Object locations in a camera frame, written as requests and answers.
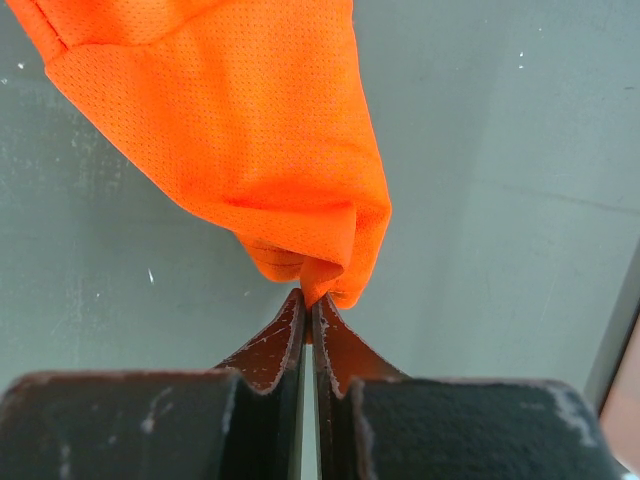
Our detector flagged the orange t shirt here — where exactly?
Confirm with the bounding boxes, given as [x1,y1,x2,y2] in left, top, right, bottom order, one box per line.
[10,1,391,308]

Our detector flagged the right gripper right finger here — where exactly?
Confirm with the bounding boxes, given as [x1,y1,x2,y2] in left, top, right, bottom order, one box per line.
[312,297,620,479]

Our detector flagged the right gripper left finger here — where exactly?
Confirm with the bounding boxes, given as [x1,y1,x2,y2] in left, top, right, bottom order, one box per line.
[1,290,306,479]

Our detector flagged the pink divided tray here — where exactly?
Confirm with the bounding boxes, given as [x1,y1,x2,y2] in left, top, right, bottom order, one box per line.
[600,320,640,475]

